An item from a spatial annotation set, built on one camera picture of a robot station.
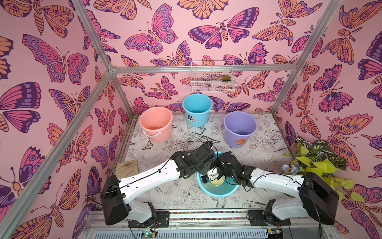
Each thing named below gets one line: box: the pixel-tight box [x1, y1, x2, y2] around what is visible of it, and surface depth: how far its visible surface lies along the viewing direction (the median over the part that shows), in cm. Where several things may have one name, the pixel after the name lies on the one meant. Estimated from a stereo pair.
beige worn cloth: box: [115, 159, 139, 180], surface depth 94 cm
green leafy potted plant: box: [281, 137, 365, 203], surface depth 70 cm
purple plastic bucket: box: [220, 111, 258, 148], surface depth 98 cm
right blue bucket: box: [182, 93, 213, 128], surface depth 108 cm
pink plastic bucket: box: [139, 106, 174, 144], surface depth 97 cm
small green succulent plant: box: [220, 75, 232, 81], surface depth 95 cm
